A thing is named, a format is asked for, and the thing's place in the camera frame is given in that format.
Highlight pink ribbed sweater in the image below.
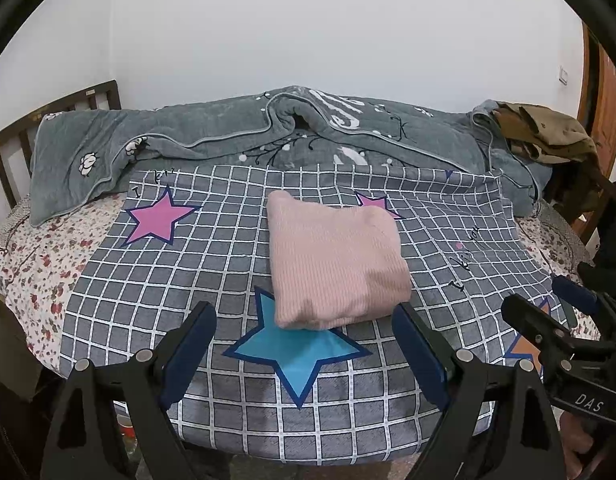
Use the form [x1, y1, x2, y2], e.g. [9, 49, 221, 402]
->
[266, 190, 413, 332]

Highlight person's right hand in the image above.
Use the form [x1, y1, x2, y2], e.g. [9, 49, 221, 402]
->
[560, 410, 613, 480]

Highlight brown wooden door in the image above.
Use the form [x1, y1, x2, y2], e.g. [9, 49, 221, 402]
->
[576, 25, 616, 186]

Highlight black garment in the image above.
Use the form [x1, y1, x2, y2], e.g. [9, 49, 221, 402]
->
[576, 175, 616, 311]

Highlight floral bed sheet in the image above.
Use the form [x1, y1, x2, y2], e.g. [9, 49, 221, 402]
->
[0, 192, 601, 376]

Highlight brown clothes pile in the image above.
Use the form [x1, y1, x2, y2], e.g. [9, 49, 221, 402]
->
[492, 101, 598, 165]

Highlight grey-green printed quilt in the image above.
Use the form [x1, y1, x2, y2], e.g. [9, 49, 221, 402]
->
[29, 85, 553, 228]

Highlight dark wooden headboard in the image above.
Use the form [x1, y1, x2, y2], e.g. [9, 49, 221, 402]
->
[0, 80, 123, 233]

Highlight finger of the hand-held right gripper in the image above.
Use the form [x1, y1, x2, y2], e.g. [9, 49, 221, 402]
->
[502, 292, 573, 356]
[552, 274, 603, 316]

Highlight red cup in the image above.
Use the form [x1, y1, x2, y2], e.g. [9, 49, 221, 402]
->
[115, 412, 136, 441]

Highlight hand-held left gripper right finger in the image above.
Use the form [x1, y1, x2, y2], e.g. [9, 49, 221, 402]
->
[392, 302, 568, 480]

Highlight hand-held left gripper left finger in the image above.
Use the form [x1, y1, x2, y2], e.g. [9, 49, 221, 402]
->
[40, 301, 219, 480]

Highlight grey checked star blanket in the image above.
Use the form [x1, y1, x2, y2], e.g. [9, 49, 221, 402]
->
[58, 162, 568, 466]

